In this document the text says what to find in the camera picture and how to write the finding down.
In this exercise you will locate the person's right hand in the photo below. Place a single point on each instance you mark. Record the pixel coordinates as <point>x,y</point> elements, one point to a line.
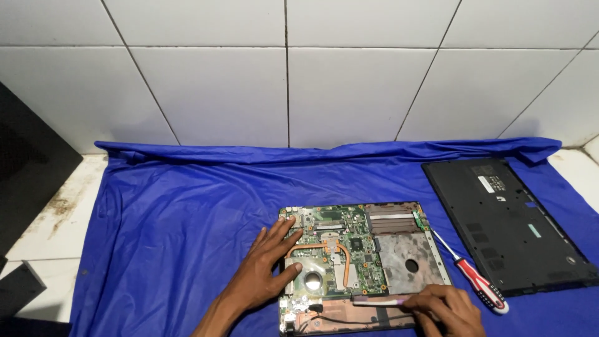
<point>449,313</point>

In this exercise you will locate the person's left hand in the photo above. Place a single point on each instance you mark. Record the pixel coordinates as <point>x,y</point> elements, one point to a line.
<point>257,276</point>

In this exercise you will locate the person's right fingers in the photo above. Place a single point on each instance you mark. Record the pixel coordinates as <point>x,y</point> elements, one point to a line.
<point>423,304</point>

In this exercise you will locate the white pink toothbrush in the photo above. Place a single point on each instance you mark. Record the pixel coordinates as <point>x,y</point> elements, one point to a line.
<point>379,302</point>

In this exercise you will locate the laptop base chassis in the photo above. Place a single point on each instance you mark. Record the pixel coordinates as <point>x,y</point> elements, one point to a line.
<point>355,313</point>

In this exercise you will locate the grey metal drive bay plate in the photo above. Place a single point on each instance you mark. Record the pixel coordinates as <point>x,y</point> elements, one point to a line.
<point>397,255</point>

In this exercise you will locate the green laptop motherboard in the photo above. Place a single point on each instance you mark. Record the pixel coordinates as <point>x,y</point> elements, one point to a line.
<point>360,252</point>

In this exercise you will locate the small green daughter board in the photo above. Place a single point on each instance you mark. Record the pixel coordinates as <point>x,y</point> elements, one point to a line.
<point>418,219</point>

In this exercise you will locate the copper heat pipe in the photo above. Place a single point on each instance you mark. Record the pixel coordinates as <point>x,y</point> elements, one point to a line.
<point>347,262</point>

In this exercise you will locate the black laptop bottom cover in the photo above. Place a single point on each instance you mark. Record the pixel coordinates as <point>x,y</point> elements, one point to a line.
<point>510,224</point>

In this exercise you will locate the blue cloth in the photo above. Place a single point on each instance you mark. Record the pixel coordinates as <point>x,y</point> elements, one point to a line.
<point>178,220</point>

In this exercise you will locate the large black flat panel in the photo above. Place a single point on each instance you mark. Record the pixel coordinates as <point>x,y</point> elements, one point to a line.
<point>32,173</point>

